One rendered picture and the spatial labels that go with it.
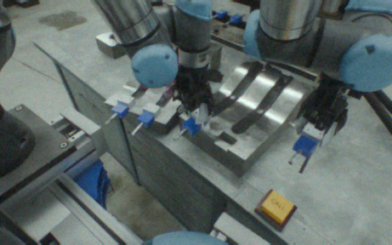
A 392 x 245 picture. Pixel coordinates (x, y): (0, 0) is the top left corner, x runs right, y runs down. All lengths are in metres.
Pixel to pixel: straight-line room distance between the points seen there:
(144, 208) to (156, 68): 1.30
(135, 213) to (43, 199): 1.04
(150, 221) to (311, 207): 1.04
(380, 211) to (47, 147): 0.83
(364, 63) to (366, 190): 0.53
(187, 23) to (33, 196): 0.49
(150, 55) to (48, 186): 0.40
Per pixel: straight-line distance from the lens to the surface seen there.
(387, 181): 0.93
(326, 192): 0.81
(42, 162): 0.57
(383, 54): 0.40
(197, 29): 0.54
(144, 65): 0.40
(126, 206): 1.66
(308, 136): 0.71
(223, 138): 0.77
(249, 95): 0.89
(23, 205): 0.65
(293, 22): 0.35
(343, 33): 0.42
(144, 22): 0.39
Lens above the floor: 1.43
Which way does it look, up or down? 44 degrees down
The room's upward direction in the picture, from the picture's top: straight up
